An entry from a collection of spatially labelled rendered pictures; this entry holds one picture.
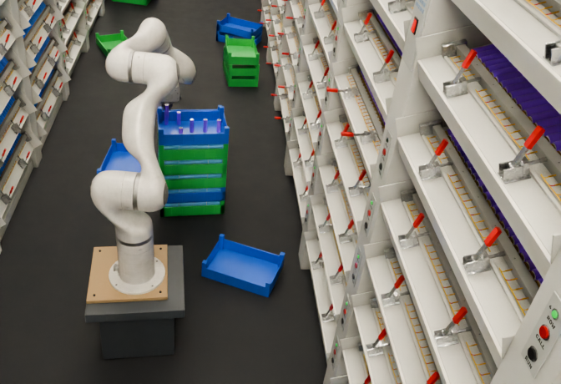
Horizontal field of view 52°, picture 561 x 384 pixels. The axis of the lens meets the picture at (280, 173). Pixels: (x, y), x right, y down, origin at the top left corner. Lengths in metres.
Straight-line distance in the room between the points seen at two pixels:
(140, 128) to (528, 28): 1.22
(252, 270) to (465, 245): 1.57
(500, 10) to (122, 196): 1.22
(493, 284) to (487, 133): 0.25
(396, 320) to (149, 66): 1.04
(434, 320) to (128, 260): 1.11
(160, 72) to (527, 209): 1.26
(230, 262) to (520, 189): 1.80
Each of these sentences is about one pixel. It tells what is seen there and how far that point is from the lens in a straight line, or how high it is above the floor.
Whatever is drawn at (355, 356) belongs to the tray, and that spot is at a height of 0.37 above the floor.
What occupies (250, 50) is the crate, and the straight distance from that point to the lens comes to 4.08.
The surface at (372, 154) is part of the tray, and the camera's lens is 1.62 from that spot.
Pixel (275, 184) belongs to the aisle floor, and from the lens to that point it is 3.04.
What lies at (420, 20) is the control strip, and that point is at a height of 1.39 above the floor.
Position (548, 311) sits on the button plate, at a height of 1.27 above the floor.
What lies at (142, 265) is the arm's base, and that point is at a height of 0.39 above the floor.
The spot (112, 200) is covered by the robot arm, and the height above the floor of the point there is 0.66.
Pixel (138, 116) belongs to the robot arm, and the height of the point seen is 0.87.
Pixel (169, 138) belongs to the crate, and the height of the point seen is 0.44.
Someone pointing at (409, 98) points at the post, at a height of 1.22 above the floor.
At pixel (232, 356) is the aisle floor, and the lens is 2.24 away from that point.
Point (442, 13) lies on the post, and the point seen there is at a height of 1.42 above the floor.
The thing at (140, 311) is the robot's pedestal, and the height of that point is 0.28.
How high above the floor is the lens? 1.79
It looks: 35 degrees down
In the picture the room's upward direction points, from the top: 7 degrees clockwise
